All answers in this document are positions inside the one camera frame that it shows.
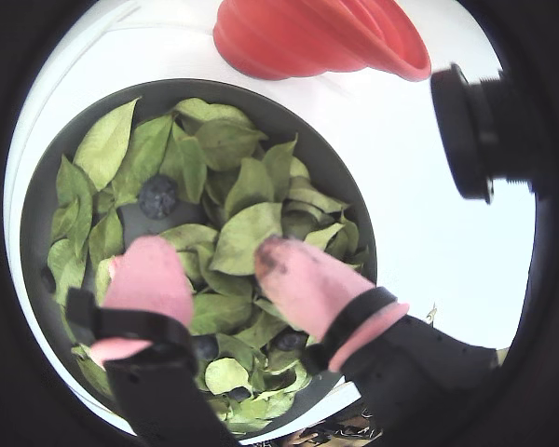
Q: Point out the pink-tipped black gripper finger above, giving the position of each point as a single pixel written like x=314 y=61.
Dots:
x=149 y=279
x=317 y=288

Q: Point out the pile of green leaves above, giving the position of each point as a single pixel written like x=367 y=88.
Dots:
x=247 y=233

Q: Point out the dark grey round bowl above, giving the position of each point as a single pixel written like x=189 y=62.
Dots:
x=154 y=100

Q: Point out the red collapsible silicone cup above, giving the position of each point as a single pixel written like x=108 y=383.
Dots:
x=307 y=42

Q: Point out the black camera lens module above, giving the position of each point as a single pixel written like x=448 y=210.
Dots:
x=475 y=130

